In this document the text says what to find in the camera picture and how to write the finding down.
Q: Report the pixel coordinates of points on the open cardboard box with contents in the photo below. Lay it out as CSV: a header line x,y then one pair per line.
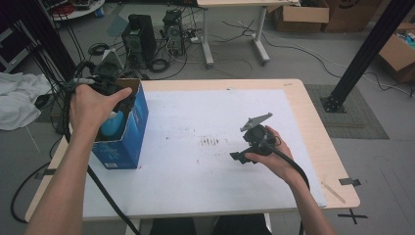
x,y
396,52

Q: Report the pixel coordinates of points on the grey computer tower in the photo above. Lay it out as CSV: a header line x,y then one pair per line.
x,y
173,32

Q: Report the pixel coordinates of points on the round white table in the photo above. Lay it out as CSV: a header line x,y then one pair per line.
x,y
81,13

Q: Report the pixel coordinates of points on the person's dark trousers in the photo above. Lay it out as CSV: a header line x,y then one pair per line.
x,y
173,226

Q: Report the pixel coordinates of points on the white board sheet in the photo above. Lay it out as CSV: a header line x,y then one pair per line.
x,y
195,182

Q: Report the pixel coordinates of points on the small open cardboard box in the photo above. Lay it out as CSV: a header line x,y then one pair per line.
x,y
303,14

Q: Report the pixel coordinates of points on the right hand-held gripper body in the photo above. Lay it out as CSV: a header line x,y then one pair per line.
x,y
259,138

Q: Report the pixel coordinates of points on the white desk with wooden top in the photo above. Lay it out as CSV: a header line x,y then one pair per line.
x,y
235,2

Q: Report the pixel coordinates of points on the small black device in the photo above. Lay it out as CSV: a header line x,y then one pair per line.
x,y
41,102

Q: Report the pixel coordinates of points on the person's left hand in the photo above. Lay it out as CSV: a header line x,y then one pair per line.
x,y
88,111

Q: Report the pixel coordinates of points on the thin wooden stick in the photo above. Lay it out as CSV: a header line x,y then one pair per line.
x,y
332,192

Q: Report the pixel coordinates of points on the grey floor mat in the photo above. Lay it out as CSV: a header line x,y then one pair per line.
x,y
359,124

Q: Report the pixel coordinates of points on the black tape cross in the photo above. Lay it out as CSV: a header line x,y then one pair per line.
x,y
352,216

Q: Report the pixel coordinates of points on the black metal post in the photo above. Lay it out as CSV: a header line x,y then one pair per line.
x,y
365,52

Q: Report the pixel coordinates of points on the white power strip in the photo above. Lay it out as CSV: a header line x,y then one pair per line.
x,y
194,39

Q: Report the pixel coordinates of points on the blue cardboard box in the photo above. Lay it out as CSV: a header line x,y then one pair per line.
x,y
130,143

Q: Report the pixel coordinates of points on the blue bottle with white cap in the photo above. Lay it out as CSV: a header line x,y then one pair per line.
x,y
112,125

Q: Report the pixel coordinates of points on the white cloth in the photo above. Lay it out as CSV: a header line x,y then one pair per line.
x,y
19,98

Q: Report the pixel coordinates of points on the black tape strip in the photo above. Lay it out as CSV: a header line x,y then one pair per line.
x,y
349,181
44,173

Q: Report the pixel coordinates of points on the black computer tower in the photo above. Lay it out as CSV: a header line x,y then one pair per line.
x,y
140,36

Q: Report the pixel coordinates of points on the large brown cardboard box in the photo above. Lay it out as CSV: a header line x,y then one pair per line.
x,y
352,16

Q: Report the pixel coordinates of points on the white table leg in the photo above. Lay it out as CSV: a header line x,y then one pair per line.
x,y
133,227
266,223

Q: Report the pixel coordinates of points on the person's right hand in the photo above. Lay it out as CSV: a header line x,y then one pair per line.
x,y
280,163

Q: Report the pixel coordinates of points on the black metal stand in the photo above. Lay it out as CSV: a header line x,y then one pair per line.
x,y
49,39

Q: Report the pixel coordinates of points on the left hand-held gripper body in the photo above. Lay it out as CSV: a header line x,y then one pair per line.
x,y
107,76

